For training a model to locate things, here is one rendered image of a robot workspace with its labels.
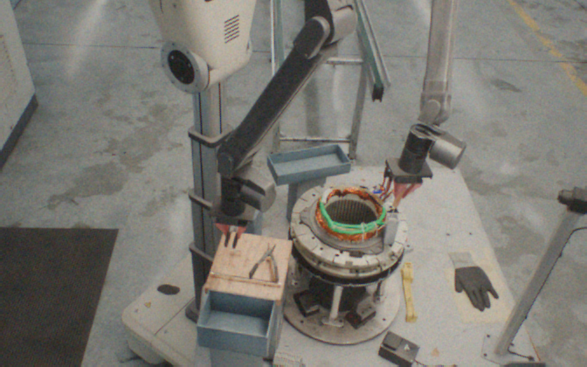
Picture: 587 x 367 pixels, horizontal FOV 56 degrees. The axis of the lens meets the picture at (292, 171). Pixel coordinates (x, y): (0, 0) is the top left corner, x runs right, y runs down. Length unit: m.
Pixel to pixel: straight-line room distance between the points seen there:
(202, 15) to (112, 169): 2.19
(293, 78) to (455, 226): 1.21
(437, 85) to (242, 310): 0.72
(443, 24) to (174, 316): 1.58
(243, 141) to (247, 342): 0.49
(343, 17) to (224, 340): 0.80
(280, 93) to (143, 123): 2.82
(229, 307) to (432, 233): 0.87
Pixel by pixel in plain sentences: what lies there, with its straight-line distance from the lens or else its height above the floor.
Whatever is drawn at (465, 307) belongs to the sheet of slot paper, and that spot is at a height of 0.78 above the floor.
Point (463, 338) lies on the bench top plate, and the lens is 1.77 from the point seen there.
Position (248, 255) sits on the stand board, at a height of 1.06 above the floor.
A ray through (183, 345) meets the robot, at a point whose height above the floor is 0.26.
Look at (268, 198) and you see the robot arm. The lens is 1.19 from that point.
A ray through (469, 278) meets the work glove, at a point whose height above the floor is 0.80.
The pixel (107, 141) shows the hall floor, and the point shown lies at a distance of 3.69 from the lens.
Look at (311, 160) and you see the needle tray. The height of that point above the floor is 1.03.
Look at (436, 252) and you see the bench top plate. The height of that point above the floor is 0.78.
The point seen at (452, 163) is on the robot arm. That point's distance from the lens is 1.26.
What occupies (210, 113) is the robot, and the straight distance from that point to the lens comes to 1.61.
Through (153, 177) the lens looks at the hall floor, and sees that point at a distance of 3.36.
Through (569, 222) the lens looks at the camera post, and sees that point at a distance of 1.40.
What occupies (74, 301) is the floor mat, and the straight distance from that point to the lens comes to 2.81.
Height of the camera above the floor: 2.17
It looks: 40 degrees down
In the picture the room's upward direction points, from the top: 4 degrees clockwise
